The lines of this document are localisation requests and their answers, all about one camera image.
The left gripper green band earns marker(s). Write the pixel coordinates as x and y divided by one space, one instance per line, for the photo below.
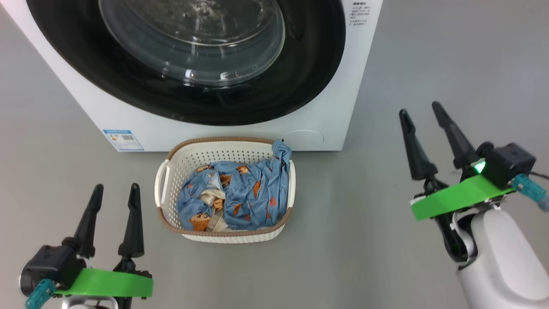
107 283

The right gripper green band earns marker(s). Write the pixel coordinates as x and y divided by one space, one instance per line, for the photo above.
454 197

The blue cartoon print garment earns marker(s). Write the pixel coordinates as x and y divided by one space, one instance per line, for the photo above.
253 193

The black round glass washer door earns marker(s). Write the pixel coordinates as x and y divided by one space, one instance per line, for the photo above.
300 77

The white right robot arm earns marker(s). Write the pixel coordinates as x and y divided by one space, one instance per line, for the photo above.
506 262

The white basket with brown rim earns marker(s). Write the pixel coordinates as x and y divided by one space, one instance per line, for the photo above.
184 161

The white front-load washing machine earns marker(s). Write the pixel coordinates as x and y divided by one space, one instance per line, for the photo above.
351 86

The blue energy label sticker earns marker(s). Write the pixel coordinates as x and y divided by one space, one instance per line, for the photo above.
123 140

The round white filter cover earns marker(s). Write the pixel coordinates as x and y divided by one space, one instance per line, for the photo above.
302 139

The printed text label on washer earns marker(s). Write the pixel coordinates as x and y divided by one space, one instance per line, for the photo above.
360 13

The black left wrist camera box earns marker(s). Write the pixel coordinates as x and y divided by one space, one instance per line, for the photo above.
51 266

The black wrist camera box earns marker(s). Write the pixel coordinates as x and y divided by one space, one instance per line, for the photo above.
510 165
51 266

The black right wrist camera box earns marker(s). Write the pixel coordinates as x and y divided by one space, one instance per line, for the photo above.
510 165

